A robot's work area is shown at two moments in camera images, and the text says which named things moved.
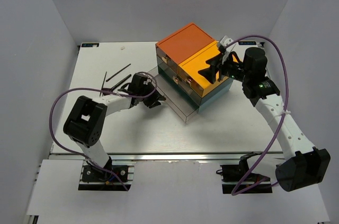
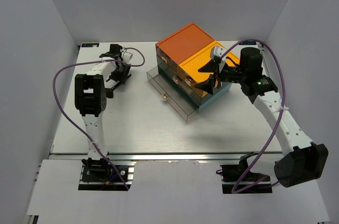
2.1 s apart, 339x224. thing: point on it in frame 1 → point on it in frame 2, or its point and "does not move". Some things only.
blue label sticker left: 90,45 does not move
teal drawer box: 215,93 does not move
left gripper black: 153,102 → 122,78
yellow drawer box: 188,69 does not move
